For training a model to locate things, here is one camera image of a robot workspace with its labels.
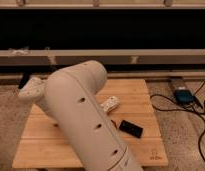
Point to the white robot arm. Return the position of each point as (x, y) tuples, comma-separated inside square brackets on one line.
[(68, 96)]

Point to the black rectangular box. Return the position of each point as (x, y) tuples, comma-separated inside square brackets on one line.
[(131, 128)]

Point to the blue power adapter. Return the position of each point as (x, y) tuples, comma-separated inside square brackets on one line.
[(183, 96)]

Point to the grey horizontal rail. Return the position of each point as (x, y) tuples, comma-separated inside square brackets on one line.
[(119, 57)]

